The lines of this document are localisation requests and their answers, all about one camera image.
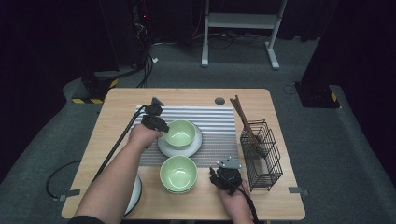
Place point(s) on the person's right hand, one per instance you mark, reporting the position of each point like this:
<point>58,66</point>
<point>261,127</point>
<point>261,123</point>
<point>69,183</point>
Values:
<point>236,208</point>

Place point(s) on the white paper scrap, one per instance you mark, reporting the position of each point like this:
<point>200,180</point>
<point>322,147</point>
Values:
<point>154,60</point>

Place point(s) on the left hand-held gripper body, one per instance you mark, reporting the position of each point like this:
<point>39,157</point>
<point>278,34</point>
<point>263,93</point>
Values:
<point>152,109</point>

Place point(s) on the dark equipment rack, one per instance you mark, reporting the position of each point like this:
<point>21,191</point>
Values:
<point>140,15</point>

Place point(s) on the green ceramic bowl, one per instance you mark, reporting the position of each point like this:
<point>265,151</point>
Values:
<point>182,192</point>
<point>180,135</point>
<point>178,172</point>

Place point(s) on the black yellow striped stand base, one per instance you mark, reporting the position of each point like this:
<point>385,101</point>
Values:
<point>314,96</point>
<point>93,87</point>

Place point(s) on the grey tape piece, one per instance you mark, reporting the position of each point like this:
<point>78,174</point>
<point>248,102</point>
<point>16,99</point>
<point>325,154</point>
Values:
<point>298,190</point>
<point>70,193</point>

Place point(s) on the white metal stand frame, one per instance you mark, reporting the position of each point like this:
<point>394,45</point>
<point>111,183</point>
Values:
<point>243,21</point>

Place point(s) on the person's left hand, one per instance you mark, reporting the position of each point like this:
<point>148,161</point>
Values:
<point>143,137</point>

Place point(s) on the white plate with dark rim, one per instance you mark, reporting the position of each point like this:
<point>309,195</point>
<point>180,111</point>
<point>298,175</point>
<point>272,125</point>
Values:
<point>137,193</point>
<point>180,152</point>

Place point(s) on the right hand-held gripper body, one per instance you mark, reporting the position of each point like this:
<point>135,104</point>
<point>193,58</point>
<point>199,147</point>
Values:
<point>230,179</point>

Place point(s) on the striped woven placemat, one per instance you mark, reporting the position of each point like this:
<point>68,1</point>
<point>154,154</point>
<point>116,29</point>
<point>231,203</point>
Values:
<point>214,124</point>

